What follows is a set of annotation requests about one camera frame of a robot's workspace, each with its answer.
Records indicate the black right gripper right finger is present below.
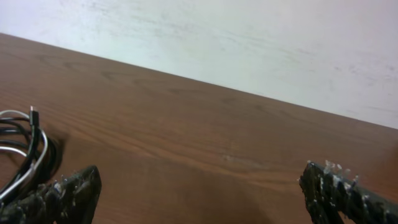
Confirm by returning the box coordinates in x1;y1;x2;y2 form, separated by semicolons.
298;161;397;224

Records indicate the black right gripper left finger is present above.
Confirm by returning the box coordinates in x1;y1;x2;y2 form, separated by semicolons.
1;165;102;224

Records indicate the white usb cable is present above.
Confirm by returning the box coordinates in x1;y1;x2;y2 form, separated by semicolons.
0;110;49;200

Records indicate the black usb cable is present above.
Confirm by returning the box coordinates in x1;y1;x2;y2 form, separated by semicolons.
0;118;65;187
0;105;41;194

